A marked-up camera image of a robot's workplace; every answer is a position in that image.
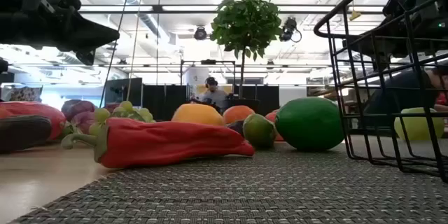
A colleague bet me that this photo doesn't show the black partition panel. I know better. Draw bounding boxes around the black partition panel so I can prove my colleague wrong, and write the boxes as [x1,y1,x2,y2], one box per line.
[233,84,281,116]
[142,84,188,122]

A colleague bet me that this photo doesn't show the floral patterned cushion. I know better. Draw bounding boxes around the floral patterned cushion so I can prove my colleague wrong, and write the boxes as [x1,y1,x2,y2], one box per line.
[9,85,43,103]

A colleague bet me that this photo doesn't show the green potted plant black pot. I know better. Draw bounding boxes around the green potted plant black pot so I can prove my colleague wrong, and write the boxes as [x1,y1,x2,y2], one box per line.
[209,0,284,113]

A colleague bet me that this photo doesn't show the yellow lemon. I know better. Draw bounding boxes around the yellow lemon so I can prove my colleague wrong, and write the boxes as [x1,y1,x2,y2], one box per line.
[170,103,225,127]

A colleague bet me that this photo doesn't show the white pillar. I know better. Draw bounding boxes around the white pillar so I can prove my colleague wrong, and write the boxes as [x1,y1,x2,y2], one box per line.
[183,66,210,95]

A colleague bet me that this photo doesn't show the large green lime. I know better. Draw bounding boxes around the large green lime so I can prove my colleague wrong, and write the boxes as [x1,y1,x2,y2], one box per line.
[274,97,346,152]

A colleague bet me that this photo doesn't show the round black ceiling spotlight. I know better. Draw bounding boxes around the round black ceiling spotlight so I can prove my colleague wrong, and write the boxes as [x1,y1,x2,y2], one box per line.
[193,26,208,41]

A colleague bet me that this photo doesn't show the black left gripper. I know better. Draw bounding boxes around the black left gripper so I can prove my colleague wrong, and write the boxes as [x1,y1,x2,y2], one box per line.
[0,0,120,67]

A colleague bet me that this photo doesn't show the round orange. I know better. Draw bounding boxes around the round orange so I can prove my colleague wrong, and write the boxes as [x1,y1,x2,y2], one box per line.
[223,105,256,126]

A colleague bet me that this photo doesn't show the black hanging cable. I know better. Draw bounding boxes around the black hanging cable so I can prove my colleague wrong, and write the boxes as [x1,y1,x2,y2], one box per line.
[99,0,134,109]

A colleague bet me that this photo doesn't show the black background rig frame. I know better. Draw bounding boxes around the black background rig frame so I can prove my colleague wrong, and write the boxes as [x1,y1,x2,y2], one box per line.
[180,58,237,87]

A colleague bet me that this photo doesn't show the yellow hanging cable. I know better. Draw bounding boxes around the yellow hanging cable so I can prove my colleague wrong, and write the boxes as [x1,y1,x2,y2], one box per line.
[125,0,144,103]

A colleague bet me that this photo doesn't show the black wire basket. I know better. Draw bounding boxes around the black wire basket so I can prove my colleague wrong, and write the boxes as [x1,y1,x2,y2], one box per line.
[313,0,448,183]

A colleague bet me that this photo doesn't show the black ceiling camera with cable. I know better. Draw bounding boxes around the black ceiling camera with cable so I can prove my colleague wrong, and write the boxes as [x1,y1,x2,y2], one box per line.
[279,16,302,43]

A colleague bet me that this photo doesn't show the peeled red-orange tangerine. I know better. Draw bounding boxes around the peeled red-orange tangerine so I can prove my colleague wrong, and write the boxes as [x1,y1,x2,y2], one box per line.
[265,110,285,143]

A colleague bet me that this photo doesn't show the person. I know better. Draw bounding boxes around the person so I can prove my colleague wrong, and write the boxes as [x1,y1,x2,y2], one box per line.
[199,76,230,111]
[363,64,448,116]

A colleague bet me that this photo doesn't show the red chili pepper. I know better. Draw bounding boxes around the red chili pepper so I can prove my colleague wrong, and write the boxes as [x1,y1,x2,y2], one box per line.
[61,117,256,169]

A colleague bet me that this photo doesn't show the grey woven placemat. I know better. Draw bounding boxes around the grey woven placemat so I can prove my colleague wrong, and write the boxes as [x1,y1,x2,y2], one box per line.
[6,141,448,224]

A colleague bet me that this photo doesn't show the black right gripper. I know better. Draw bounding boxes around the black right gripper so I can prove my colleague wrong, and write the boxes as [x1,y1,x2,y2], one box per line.
[344,0,448,59]

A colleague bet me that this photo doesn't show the small green blushed fruit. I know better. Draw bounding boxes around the small green blushed fruit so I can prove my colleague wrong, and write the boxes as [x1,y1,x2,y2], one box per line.
[242,113,278,149]

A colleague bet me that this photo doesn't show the yellow-green apple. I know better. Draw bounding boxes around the yellow-green apple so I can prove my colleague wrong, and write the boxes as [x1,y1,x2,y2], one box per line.
[394,107,445,141]

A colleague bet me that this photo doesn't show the black monitor screen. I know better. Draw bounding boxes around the black monitor screen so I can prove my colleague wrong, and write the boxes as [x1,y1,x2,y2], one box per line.
[104,77,144,109]

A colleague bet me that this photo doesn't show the long purple eggplant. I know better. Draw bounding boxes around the long purple eggplant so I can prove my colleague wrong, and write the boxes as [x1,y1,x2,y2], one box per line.
[0,115,53,154]

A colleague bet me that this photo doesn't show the purple onion bunch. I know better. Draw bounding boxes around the purple onion bunch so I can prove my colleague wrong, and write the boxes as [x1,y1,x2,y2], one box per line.
[61,99,122,136]

